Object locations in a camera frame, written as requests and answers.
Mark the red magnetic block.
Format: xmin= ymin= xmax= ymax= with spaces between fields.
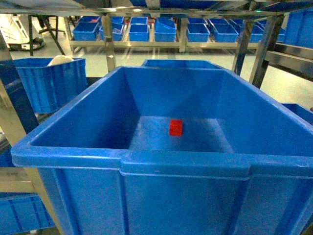
xmin=169 ymin=119 xmax=183 ymax=137

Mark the large blue plastic crate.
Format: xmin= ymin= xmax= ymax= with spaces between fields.
xmin=11 ymin=66 xmax=313 ymax=235

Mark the blue crate with white object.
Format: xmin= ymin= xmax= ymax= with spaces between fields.
xmin=14 ymin=57 xmax=88 ymax=114

